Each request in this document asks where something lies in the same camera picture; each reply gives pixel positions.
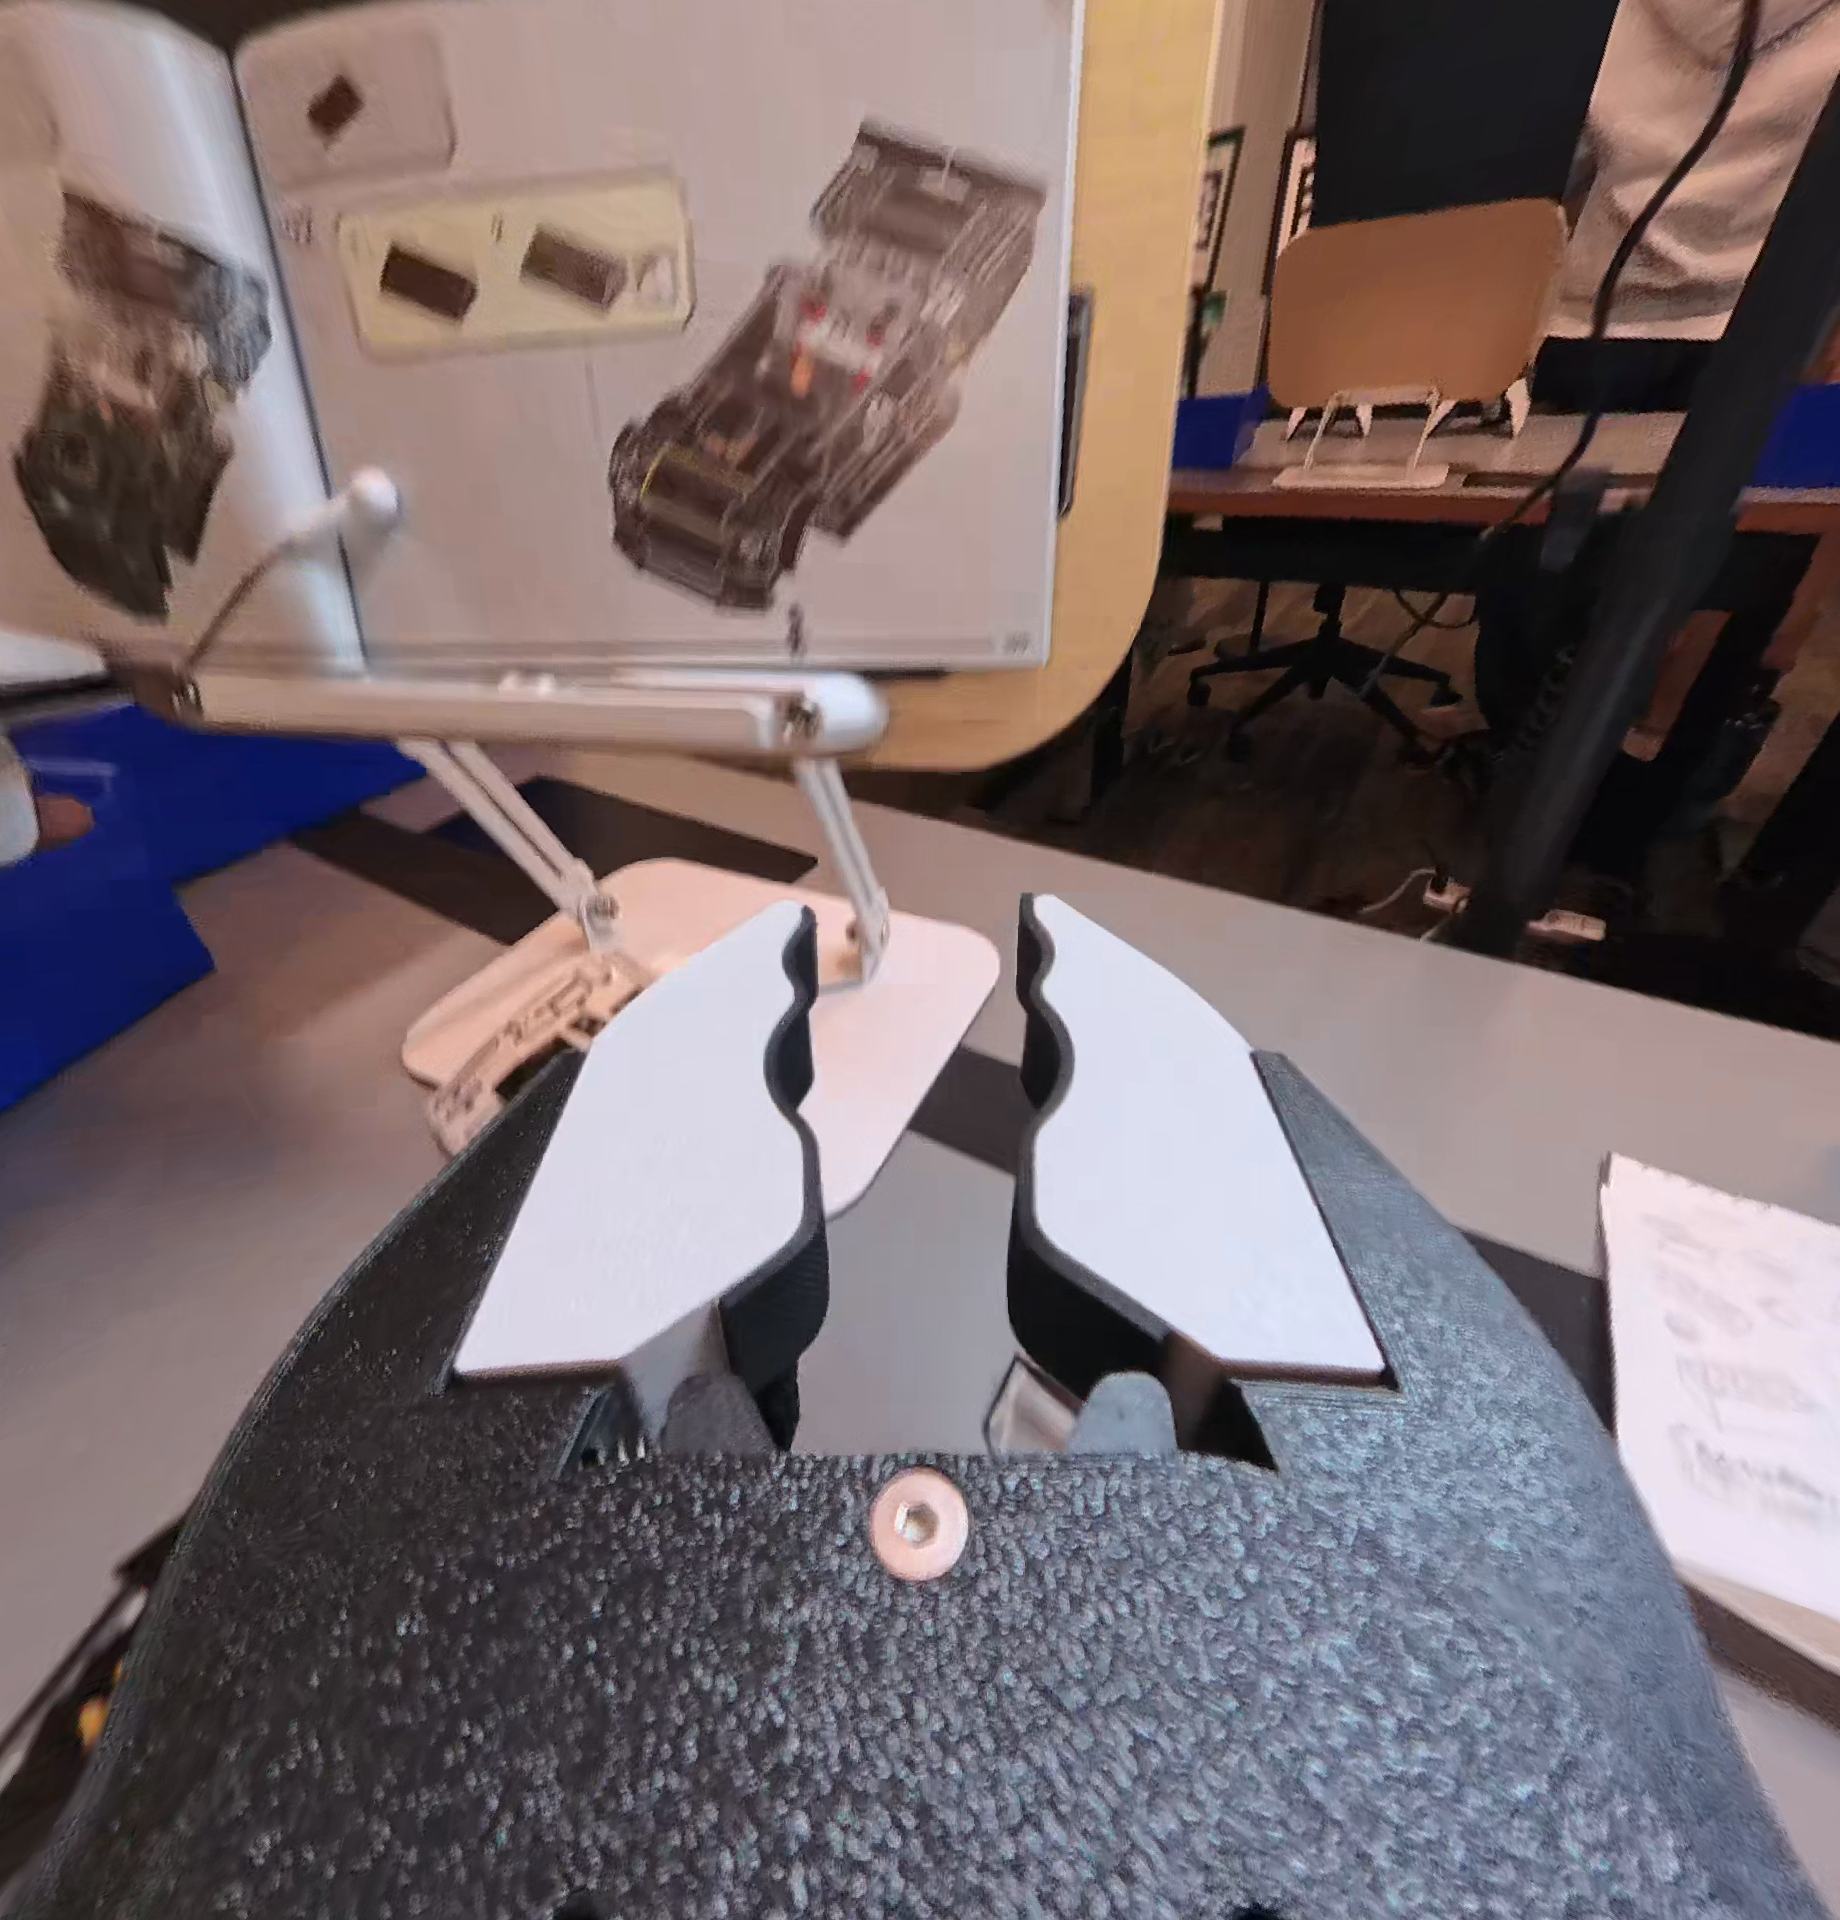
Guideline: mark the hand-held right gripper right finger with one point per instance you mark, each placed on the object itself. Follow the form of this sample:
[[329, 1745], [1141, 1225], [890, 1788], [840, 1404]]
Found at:
[[1192, 1186]]

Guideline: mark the black metal pole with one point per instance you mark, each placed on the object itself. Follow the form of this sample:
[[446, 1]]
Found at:
[[1671, 511]]

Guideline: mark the black office chair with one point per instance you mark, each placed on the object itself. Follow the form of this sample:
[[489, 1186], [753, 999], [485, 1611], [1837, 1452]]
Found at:
[[1327, 645]]

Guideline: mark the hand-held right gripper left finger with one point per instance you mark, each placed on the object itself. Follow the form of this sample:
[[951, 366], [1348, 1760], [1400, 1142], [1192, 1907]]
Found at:
[[652, 1186]]

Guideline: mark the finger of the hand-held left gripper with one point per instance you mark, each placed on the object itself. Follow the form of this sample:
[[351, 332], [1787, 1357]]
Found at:
[[22, 667]]

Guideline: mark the crumpled white paper bag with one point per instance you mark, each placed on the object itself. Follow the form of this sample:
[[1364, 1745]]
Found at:
[[1747, 1411]]

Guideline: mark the wooden stand board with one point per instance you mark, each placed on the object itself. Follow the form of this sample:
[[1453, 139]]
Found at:
[[1417, 301], [1146, 301]]

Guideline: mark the blue plastic bin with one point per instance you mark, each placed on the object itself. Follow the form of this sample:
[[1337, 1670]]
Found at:
[[82, 931]]

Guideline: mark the lego instruction booklet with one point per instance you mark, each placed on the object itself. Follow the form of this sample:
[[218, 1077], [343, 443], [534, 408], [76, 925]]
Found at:
[[713, 360]]

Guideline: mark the small blue storage bin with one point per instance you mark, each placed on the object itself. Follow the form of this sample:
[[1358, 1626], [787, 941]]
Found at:
[[1221, 429], [1815, 436]]

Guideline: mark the white stand rod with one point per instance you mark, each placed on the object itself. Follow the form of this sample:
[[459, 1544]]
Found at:
[[849, 871], [533, 856]]

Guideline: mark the long wooden table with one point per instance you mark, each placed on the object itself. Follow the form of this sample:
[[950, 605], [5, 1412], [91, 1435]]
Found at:
[[1371, 496]]

